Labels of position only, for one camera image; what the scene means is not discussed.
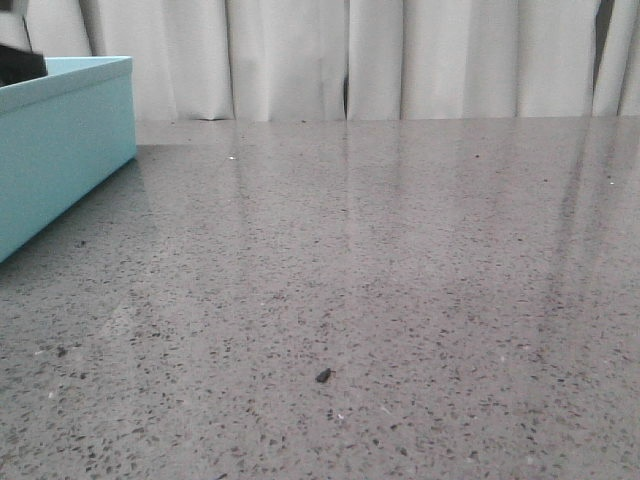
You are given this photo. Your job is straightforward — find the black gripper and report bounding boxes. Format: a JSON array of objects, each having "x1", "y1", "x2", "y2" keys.
[{"x1": 0, "y1": 44, "x2": 46, "y2": 86}]

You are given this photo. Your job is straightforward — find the white pleated curtain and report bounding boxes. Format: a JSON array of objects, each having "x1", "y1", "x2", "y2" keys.
[{"x1": 1, "y1": 0, "x2": 639, "y2": 121}]

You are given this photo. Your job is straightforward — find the small black debris piece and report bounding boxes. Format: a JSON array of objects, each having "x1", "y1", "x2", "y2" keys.
[{"x1": 315, "y1": 368, "x2": 333, "y2": 383}]

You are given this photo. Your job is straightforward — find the light blue storage box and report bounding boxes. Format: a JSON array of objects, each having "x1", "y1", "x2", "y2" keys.
[{"x1": 1, "y1": 56, "x2": 136, "y2": 258}]

